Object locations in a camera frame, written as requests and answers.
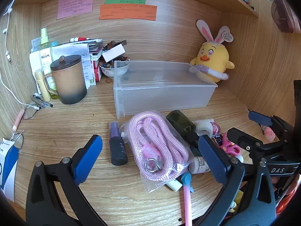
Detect pink paper note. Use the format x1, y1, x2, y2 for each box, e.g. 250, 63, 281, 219
57, 0, 94, 20

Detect eyeglasses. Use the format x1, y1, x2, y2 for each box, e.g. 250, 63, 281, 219
11, 102, 43, 153

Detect yellow-green spray bottle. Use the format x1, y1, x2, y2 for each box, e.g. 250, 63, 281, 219
39, 28, 53, 76

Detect small white bottle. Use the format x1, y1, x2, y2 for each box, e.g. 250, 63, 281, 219
189, 156, 211, 174

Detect pink pen with blue cap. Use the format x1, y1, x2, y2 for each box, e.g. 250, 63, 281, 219
180, 172, 195, 226

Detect cream tube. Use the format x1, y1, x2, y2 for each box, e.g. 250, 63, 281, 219
35, 69, 51, 101

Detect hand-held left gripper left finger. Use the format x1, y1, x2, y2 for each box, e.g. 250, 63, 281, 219
26, 135, 109, 226

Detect orange garment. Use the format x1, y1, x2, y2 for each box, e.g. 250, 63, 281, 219
274, 176, 300, 215

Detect clear plastic storage box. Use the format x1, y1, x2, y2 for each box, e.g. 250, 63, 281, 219
113, 60, 218, 119

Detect black pens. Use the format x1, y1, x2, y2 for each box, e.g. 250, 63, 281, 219
33, 94, 53, 108

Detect purple and black bottle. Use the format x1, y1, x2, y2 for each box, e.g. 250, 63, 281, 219
109, 122, 128, 166

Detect pink scissors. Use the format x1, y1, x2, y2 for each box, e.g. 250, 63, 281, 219
219, 133, 241, 156

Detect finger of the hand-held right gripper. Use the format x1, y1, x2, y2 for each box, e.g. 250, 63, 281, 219
227, 127, 265, 157
248, 111, 278, 127

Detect dark green bottle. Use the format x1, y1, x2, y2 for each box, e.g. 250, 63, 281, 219
166, 110, 200, 146

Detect white cardboard box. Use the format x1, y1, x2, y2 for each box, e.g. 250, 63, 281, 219
102, 44, 125, 62

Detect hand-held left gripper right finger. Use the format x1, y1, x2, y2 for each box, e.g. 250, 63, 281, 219
188, 135, 277, 226

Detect dark red bag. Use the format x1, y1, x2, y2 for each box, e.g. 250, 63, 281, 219
271, 0, 301, 34

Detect green paper note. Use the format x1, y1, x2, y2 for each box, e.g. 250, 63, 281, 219
105, 0, 146, 5

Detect small pink toy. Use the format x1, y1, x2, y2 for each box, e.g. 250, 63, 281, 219
262, 126, 276, 142

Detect small yellow toy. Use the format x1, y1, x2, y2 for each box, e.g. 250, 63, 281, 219
229, 190, 244, 215

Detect pink rope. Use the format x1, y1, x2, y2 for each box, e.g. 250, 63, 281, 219
119, 111, 195, 194

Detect brown ceramic mug with lid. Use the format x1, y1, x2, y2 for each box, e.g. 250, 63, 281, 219
42, 55, 88, 105

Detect white bowl of beads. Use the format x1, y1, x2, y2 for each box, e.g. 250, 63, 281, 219
99, 61, 130, 78

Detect yellow chick plush toy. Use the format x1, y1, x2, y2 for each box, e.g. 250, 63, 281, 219
189, 19, 235, 83

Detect white tape roll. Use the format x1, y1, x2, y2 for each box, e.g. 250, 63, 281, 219
193, 119, 214, 136

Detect orange paper note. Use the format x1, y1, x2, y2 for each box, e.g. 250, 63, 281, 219
99, 4, 158, 21

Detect pale green tube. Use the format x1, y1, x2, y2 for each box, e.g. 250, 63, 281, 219
166, 179, 182, 192

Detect blue and white carton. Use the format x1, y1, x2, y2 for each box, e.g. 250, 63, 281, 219
0, 137, 20, 202

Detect stack of books and papers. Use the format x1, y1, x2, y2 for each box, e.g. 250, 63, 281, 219
29, 38, 104, 90

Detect white cable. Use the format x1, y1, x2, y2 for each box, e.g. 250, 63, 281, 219
0, 7, 40, 111

